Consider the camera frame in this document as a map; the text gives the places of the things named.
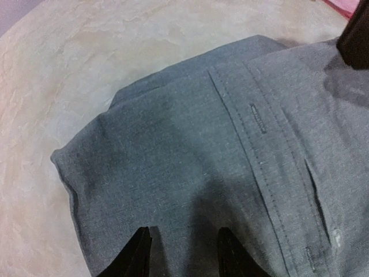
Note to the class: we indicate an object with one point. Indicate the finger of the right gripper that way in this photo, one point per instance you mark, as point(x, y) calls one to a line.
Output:
point(353, 42)

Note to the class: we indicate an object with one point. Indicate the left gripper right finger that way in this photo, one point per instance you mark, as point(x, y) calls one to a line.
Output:
point(233, 259)

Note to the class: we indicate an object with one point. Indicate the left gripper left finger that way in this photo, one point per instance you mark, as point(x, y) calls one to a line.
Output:
point(134, 259)

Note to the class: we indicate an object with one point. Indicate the grey blue button shirt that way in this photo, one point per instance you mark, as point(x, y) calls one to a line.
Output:
point(269, 141)

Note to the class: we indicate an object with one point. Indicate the pink folded garment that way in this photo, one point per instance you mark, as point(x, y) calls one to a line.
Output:
point(347, 8)

